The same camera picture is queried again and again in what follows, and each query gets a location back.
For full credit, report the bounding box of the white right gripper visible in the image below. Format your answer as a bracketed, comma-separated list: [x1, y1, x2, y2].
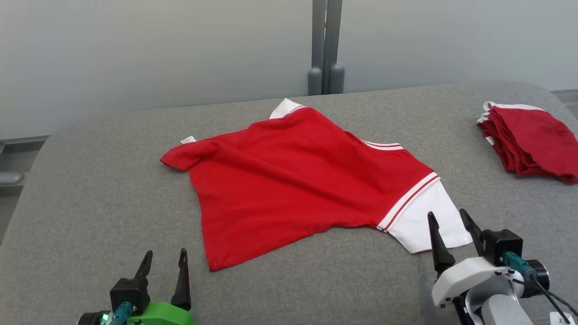
[427, 208, 511, 308]

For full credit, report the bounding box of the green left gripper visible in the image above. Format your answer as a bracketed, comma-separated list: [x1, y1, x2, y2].
[126, 248, 196, 325]

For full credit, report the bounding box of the red shirt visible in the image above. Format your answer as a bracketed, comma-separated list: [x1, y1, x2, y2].
[476, 101, 578, 185]

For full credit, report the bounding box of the red jersey number 23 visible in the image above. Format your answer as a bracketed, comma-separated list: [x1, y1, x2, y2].
[159, 98, 473, 272]

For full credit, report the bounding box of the black cable teal plug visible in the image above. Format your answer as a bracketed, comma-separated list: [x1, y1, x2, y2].
[502, 252, 578, 325]
[108, 302, 134, 325]

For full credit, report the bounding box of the grey skirting rail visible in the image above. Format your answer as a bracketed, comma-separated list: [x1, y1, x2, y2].
[550, 89, 578, 107]
[0, 135, 51, 154]

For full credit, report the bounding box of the grey partition post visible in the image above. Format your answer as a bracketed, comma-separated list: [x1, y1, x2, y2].
[308, 0, 346, 95]

